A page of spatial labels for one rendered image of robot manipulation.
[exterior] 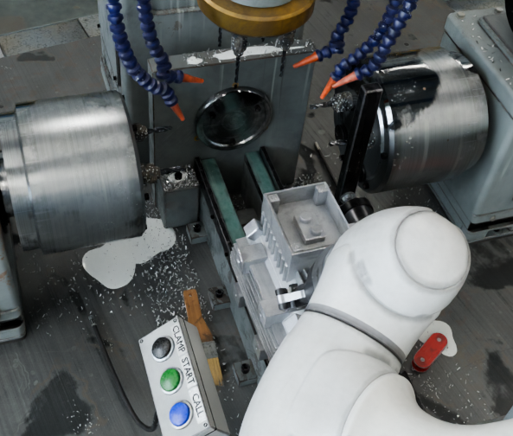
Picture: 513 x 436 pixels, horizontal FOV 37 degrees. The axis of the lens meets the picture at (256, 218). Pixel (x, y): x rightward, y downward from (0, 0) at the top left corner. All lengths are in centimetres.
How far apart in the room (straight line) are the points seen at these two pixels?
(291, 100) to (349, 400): 90
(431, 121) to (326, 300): 71
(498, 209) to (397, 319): 92
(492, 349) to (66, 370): 76
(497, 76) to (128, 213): 68
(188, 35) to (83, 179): 40
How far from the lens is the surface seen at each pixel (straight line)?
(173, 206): 147
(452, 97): 137
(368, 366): 65
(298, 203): 116
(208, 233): 147
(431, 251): 65
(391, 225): 65
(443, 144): 136
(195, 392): 100
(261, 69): 138
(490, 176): 148
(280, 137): 151
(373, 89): 116
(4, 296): 130
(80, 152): 118
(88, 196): 118
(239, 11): 113
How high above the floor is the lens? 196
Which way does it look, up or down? 49 degrees down
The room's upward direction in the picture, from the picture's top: 7 degrees clockwise
